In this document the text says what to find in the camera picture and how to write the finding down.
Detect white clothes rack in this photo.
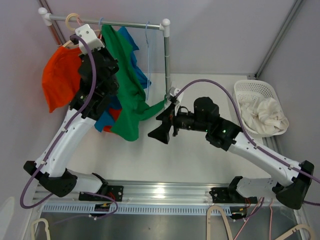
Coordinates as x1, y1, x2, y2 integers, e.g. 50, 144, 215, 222
38, 7, 172, 94

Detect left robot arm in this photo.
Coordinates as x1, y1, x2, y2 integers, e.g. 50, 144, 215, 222
23, 47, 119, 201

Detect green t shirt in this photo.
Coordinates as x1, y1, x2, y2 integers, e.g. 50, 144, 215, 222
94, 25, 165, 142

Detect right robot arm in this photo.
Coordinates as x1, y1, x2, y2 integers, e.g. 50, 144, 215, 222
148, 97, 314, 210

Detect white t shirt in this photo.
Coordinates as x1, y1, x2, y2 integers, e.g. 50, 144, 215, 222
239, 97, 289, 136

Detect white perforated basket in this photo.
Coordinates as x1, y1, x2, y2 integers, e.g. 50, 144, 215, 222
233, 80, 286, 138

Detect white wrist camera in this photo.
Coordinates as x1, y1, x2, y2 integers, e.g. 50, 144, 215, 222
166, 86, 184, 107
75, 23, 105, 55

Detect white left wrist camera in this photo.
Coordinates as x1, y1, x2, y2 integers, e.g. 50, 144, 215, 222
75, 23, 105, 55

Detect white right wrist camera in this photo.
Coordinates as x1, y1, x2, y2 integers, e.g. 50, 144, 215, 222
166, 86, 184, 107

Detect blue wire hanger on rail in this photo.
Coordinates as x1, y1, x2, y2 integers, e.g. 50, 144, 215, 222
98, 17, 104, 34

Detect cream hanger bottom right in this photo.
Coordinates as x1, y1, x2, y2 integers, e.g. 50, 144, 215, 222
275, 224, 316, 240

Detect pink wire hanger below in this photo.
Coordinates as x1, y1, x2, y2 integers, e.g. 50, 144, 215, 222
234, 198, 275, 240

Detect cream hanger bottom middle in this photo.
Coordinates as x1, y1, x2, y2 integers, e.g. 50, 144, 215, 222
206, 205, 235, 240

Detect cream hanger bottom left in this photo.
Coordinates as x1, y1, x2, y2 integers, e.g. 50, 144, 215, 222
29, 217, 52, 240

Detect orange t shirt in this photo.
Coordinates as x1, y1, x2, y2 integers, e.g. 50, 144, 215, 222
42, 46, 122, 132

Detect cream plastic hanger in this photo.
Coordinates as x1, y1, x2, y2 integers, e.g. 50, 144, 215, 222
65, 13, 102, 40

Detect blue t shirt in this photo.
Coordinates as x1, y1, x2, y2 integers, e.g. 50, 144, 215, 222
94, 26, 148, 132

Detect pink wire hanger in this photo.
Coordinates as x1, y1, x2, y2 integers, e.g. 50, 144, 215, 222
76, 16, 83, 26

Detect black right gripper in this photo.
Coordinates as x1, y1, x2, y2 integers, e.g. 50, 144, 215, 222
148, 102, 209, 144

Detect aluminium mounting rail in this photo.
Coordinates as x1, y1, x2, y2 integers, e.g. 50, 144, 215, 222
32, 178, 306, 217

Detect light blue wire hanger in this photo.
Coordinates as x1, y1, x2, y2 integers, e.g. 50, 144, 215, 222
144, 21, 151, 100

